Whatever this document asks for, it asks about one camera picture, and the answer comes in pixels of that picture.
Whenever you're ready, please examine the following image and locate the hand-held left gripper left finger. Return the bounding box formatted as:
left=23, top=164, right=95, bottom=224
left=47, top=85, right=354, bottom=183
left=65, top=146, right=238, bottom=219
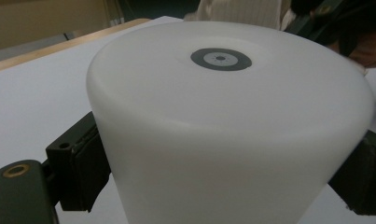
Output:
left=45, top=111, right=112, bottom=214

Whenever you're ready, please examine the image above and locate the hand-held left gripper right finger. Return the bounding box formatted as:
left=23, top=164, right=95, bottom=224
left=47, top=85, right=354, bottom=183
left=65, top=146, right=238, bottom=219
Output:
left=327, top=130, right=376, bottom=217

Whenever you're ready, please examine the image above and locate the beige quilted cloth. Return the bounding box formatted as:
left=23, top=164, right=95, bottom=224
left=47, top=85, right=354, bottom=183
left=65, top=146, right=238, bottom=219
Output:
left=185, top=0, right=293, bottom=31

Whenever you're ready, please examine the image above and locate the white plastic cylinder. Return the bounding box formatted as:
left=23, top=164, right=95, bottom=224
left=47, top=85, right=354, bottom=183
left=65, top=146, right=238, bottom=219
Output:
left=86, top=21, right=375, bottom=224

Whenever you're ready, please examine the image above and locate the white table sheet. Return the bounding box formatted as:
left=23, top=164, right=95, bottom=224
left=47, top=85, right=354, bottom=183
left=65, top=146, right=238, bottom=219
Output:
left=0, top=15, right=376, bottom=224

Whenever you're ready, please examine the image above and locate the wooden table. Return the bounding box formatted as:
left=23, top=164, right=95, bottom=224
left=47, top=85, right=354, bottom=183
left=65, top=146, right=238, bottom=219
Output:
left=0, top=18, right=151, bottom=75

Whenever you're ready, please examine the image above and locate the light wooden cabinet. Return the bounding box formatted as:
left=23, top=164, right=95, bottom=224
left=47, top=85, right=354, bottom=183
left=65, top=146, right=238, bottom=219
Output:
left=0, top=0, right=124, bottom=53

